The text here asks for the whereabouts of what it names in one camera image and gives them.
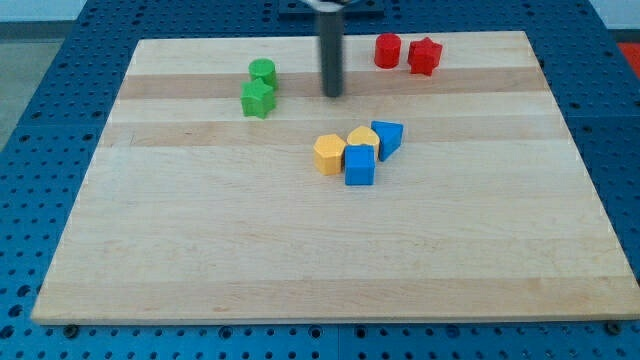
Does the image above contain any blue cube block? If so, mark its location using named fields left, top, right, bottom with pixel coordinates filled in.
left=345, top=145, right=376, bottom=186

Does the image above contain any yellow hexagon block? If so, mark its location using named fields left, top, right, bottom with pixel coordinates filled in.
left=313, top=134, right=346, bottom=175

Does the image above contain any yellow heart block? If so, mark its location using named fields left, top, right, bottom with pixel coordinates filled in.
left=346, top=126, right=380, bottom=158

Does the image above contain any blue triangle block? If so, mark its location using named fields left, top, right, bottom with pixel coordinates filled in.
left=371, top=121, right=404, bottom=162

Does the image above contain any green star block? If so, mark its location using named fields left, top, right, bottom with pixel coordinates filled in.
left=240, top=79, right=276, bottom=119

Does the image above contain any green cylinder block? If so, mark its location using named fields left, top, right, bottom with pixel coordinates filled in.
left=248, top=58, right=278, bottom=89

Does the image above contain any wooden board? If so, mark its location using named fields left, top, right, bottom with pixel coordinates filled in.
left=31, top=31, right=639, bottom=325

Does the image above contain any red cylinder block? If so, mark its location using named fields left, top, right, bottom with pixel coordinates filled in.
left=374, top=33, right=402, bottom=69

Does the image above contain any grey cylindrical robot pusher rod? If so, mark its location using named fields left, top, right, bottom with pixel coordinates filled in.
left=315, top=1, right=344, bottom=98

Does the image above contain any red star block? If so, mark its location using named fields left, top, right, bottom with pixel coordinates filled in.
left=407, top=37, right=443, bottom=76

